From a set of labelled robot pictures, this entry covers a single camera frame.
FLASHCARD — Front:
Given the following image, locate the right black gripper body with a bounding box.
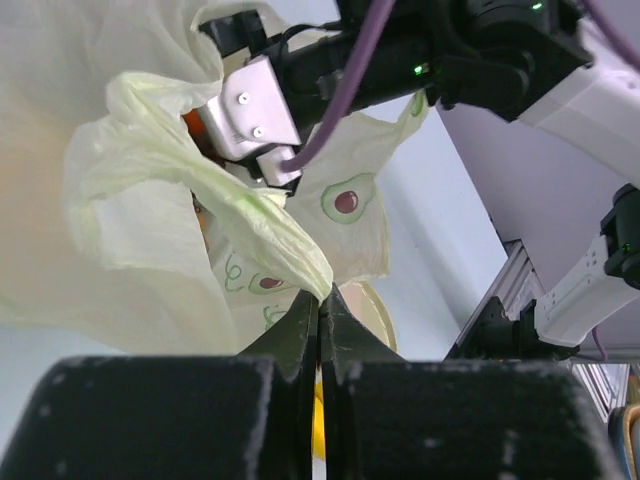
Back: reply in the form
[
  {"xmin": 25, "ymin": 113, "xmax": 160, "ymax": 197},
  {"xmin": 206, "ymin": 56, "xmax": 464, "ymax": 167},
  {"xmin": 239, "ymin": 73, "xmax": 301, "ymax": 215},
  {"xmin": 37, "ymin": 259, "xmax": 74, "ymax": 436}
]
[{"xmin": 198, "ymin": 1, "xmax": 450, "ymax": 115}]

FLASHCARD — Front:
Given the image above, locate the beige round plate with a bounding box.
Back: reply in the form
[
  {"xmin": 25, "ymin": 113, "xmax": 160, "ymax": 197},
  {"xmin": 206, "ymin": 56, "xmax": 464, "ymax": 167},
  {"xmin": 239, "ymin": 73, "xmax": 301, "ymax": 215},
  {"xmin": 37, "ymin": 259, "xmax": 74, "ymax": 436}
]
[{"xmin": 339, "ymin": 282, "xmax": 397, "ymax": 352}]

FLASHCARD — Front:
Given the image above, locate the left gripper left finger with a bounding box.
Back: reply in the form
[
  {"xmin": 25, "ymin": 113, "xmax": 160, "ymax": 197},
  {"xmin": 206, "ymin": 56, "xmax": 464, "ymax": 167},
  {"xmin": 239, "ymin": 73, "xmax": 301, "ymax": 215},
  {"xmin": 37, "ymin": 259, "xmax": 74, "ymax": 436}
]
[{"xmin": 241, "ymin": 291, "xmax": 320, "ymax": 479}]

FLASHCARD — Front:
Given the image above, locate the aluminium frame rail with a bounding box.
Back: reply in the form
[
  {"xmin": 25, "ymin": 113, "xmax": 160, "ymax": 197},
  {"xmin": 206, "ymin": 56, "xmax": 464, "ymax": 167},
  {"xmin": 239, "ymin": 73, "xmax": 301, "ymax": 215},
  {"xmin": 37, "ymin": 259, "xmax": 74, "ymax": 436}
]
[{"xmin": 445, "ymin": 240, "xmax": 545, "ymax": 360}]

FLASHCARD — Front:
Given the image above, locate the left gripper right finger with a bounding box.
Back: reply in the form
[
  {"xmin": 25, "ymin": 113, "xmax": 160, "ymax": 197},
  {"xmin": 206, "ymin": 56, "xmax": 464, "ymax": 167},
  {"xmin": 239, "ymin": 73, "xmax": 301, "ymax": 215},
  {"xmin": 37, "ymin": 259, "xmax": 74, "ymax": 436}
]
[{"xmin": 319, "ymin": 293, "xmax": 410, "ymax": 479}]

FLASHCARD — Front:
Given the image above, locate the orange fake persimmon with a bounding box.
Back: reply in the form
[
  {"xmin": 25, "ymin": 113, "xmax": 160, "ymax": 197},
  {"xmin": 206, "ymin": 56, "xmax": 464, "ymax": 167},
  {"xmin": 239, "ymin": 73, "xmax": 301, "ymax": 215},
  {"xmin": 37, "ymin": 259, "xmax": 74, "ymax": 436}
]
[{"xmin": 182, "ymin": 110, "xmax": 207, "ymax": 137}]

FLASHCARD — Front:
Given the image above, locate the translucent plastic avocado-print bag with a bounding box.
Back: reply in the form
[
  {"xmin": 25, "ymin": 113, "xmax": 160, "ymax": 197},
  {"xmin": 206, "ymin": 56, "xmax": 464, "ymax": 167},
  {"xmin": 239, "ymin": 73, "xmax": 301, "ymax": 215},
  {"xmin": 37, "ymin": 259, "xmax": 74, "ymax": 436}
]
[{"xmin": 1, "ymin": 1, "xmax": 428, "ymax": 355}]

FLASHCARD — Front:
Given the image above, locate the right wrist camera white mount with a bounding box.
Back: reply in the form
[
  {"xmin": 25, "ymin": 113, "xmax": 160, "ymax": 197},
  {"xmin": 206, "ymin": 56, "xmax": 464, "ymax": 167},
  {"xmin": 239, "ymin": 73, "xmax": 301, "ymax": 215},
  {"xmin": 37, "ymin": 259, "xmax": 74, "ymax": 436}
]
[{"xmin": 196, "ymin": 55, "xmax": 302, "ymax": 196}]

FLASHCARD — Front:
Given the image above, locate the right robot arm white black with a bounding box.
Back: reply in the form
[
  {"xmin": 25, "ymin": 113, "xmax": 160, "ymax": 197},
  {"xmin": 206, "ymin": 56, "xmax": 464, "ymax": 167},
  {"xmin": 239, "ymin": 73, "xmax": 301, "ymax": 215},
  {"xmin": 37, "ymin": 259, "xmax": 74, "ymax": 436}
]
[{"xmin": 185, "ymin": 1, "xmax": 639, "ymax": 360}]

